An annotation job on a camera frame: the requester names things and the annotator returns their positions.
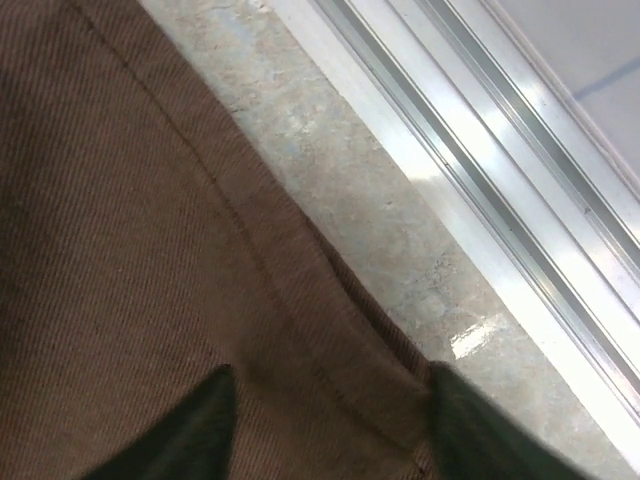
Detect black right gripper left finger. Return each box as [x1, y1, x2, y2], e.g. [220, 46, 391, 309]
[88, 364, 238, 480]

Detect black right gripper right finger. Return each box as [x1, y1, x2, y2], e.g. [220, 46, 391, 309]
[428, 360, 592, 480]

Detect brown towel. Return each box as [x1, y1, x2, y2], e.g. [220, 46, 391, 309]
[0, 0, 442, 480]

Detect aluminium right side rail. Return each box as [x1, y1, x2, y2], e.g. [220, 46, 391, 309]
[269, 0, 640, 426]

